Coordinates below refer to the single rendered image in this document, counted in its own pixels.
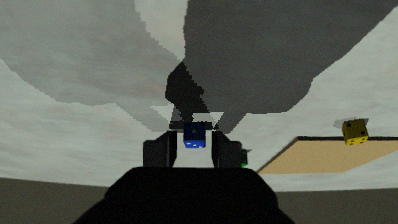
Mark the blue die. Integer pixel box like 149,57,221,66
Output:
183,122,206,148

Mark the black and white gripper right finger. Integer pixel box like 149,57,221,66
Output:
211,131,242,168

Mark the yellow die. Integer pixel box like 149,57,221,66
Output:
342,119,369,146

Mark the tan square mat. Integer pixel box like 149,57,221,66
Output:
256,136,398,174

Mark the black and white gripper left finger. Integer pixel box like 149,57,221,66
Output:
143,130,177,167

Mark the green die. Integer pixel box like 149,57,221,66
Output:
242,150,248,167

